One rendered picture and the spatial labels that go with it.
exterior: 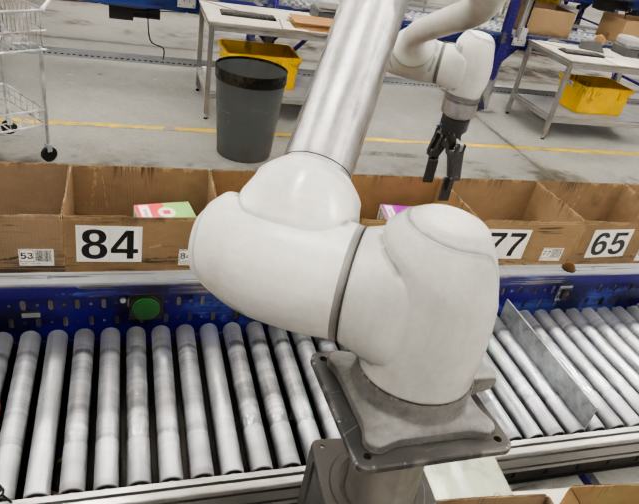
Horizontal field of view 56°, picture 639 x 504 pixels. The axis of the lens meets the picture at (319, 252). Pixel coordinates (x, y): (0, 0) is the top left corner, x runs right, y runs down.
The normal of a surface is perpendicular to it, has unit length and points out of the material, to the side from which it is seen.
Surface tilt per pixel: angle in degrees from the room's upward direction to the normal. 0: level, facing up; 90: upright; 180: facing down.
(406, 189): 90
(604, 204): 89
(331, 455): 0
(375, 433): 10
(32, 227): 90
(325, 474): 0
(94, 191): 89
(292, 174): 36
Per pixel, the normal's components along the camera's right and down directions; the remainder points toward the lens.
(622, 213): -0.95, 0.00
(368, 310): -0.31, 0.28
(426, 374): -0.09, 0.51
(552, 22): 0.20, 0.55
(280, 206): -0.10, -0.43
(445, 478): 0.16, -0.83
